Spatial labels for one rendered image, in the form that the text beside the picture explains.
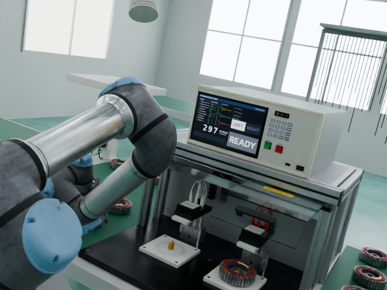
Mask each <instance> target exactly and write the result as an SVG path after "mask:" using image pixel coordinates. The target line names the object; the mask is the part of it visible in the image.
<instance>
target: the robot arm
mask: <svg viewBox="0 0 387 290"><path fill-rule="evenodd" d="M125 138H128V139H129V140H130V142H131V143H132V144H133V145H134V146H135V149H133V151H132V152H131V157H130V158H129V159H128V160H126V161H125V162H124V163H123V164H122V165H121V166H119V167H118V168H117V169H116V170H115V171H114V172H113V173H111V174H110V175H109V176H108V177H107V178H106V179H104V180H103V181H102V182H101V183H99V182H100V179H99V178H96V177H94V176H93V158H92V153H91V152H92V151H94V150H95V149H97V148H99V147H100V146H102V145H103V144H105V143H107V142H109V141H110V140H112V139H117V140H122V139H125ZM176 146H177V132H176V127H175V126H174V123H173V121H172V119H171V118H170V117H169V116H168V115H167V114H166V113H165V111H164V110H163V109H162V108H161V106H160V105H159V103H158V102H157V101H156V100H155V99H154V97H153V96H152V95H151V94H150V92H149V91H148V89H147V87H146V86H145V85H144V84H143V83H142V82H141V81H140V80H139V79H138V78H137V77H133V76H127V77H123V78H120V79H118V80H116V81H115V82H114V83H111V84H109V85H108V86H107V87H105V88H104V89H103V90H102V91H101V93H100V94H99V95H98V101H97V103H96V106H95V107H94V108H92V109H89V110H87V111H85V112H83V113H81V114H79V115H77V116H75V117H73V118H71V119H69V120H67V121H64V122H62V123H60V124H58V125H56V126H54V127H52V128H50V129H48V130H46V131H44V132H42V133H40V134H38V135H36V136H34V137H32V138H30V139H28V140H26V141H23V140H21V139H17V138H12V139H9V140H7V141H5V142H2V143H1V140H0V290H36V288H37V287H38V286H39V285H41V284H42V283H43V282H45V281H47V280H48V279H49V278H50V277H52V276H53V275H55V274H56V273H59V272H61V271H62V270H63V269H64V268H65V267H66V266H67V265H68V264H69V263H70V262H71V261H72V260H73V259H74V258H75V257H76V256H77V254H78V253H79V251H80V249H81V245H82V236H85V235H87V234H88V233H90V232H91V231H92V230H94V229H95V228H96V227H97V226H100V225H101V224H102V223H103V222H105V223H106V224H108V215H107V211H108V210H109V209H110V208H112V207H113V206H114V205H115V204H117V203H118V202H119V201H120V200H122V199H123V198H125V197H126V196H127V195H128V194H130V193H131V192H132V191H133V190H135V189H136V188H137V187H138V186H140V185H141V184H143V183H144V182H145V181H146V180H148V179H155V178H157V177H158V176H159V175H160V174H162V173H163V172H164V171H165V170H166V168H167V167H168V166H169V164H170V163H171V161H172V159H173V156H174V153H175V151H176Z"/></svg>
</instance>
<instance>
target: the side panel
mask: <svg viewBox="0 0 387 290"><path fill-rule="evenodd" d="M360 184H361V182H360V183H359V184H358V185H357V186H356V187H355V188H354V189H353V190H352V192H351V193H350V194H349V195H348V196H347V197H346V198H345V199H344V200H343V203H342V208H341V210H340V214H339V218H338V221H337V225H336V229H335V233H334V236H333V240H332V243H331V247H330V250H329V254H328V258H327V262H326V264H325V269H324V273H323V276H322V278H318V281H317V282H320V284H324V283H325V281H326V279H327V278H328V276H329V274H330V272H331V271H332V269H333V267H334V266H335V264H336V263H337V261H338V259H339V257H340V253H341V251H342V247H343V243H344V239H345V237H346V233H347V229H348V225H349V222H350V219H351V215H352V211H353V208H354V204H355V200H356V197H357V194H358V190H359V186H360Z"/></svg>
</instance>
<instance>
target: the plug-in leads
mask: <svg viewBox="0 0 387 290"><path fill-rule="evenodd" d="M197 182H198V184H199V185H198V190H197V192H196V196H195V202H194V203H195V204H200V205H201V206H202V208H203V207H204V202H205V200H206V194H207V188H206V193H205V195H204V196H203V194H204V186H203V185H202V188H201V180H199V181H196V182H195V183H194V185H195V184H196V183H197ZM203 184H205V182H204V183H203ZM194 185H193V186H192V188H193V187H194ZM205 187H206V184H205ZM202 189H203V194H202ZM201 196H202V198H201ZM189 201H190V202H192V189H191V193H190V195H189ZM202 208H201V210H202Z"/></svg>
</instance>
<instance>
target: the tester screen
mask: <svg viewBox="0 0 387 290"><path fill-rule="evenodd" d="M265 112H266V110H265V109H261V108H257V107H254V106H249V105H244V104H240V103H237V102H233V101H228V100H223V99H220V98H216V97H211V96H207V95H204V94H199V100H198V106H197V110H196V116H195V121H194V125H193V131H192V137H193V138H197V139H200V140H204V141H207V142H210V143H214V144H217V145H220V146H224V147H227V148H231V149H233V150H237V151H241V152H244V153H247V154H251V155H254V156H256V154H253V153H249V152H246V151H243V150H239V149H236V148H233V147H229V146H227V140H228V137H229V131H230V132H234V133H238V134H241V135H245V136H249V137H252V138H255V139H258V140H259V139H260V135H255V134H252V133H248V132H244V131H240V130H237V129H233V128H231V124H232V119H234V120H238V121H243V122H245V123H249V124H254V125H258V126H261V129H262V126H263V121H264V116H265ZM203 124H207V125H210V126H213V127H217V128H219V129H218V134H217V135H216V134H213V133H209V132H206V131H202V128H203ZM194 130H195V131H199V132H202V133H206V134H209V135H212V136H216V137H219V138H222V139H224V140H225V142H224V144H223V143H220V142H216V141H213V140H210V139H206V138H202V137H200V136H196V135H194ZM260 134H261V130H260ZM258 144H259V142H258ZM258 144H257V147H258ZM256 152H257V149H256Z"/></svg>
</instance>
